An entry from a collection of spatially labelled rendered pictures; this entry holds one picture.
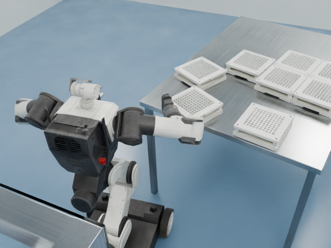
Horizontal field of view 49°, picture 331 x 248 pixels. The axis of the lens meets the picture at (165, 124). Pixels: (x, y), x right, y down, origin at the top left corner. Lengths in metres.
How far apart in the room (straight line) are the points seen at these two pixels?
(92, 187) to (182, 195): 1.18
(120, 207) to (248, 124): 0.91
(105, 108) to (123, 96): 2.23
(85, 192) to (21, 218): 1.08
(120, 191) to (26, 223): 1.58
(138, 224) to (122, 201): 0.28
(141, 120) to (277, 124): 0.79
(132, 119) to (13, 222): 0.92
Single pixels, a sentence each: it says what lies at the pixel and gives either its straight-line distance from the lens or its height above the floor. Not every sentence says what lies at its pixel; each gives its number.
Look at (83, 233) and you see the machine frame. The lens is 0.66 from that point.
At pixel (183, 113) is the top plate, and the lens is 2.01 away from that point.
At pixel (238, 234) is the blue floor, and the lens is 2.65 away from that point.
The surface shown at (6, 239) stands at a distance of 1.00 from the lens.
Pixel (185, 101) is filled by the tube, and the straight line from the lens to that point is 2.09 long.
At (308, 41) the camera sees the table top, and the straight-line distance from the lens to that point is 3.05.
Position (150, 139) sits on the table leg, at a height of 0.57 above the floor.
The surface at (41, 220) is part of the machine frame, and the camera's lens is 0.70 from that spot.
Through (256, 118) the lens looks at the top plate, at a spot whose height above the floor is 0.94.
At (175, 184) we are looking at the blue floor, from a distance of 2.89.
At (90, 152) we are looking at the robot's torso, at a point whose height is 1.15.
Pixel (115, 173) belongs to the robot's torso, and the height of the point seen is 0.81.
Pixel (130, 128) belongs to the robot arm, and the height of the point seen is 1.21.
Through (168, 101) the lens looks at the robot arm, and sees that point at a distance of 1.98.
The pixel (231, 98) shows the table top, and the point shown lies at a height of 0.88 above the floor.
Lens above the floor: 2.18
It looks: 40 degrees down
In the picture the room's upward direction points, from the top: 2 degrees counter-clockwise
